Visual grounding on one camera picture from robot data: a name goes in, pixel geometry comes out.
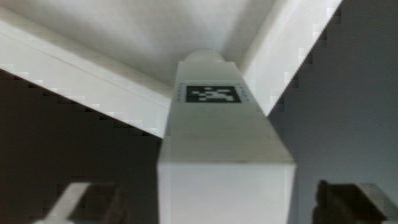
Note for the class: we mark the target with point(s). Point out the white desk top tray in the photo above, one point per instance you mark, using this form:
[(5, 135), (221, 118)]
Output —
[(95, 48)]

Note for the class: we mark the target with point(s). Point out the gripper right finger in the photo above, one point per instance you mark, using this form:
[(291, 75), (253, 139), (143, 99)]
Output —
[(353, 204)]

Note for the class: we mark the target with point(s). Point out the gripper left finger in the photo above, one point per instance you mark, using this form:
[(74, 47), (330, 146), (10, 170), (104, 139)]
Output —
[(88, 205)]

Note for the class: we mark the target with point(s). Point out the white desk leg with tag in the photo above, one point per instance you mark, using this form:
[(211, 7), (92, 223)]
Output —
[(227, 168)]

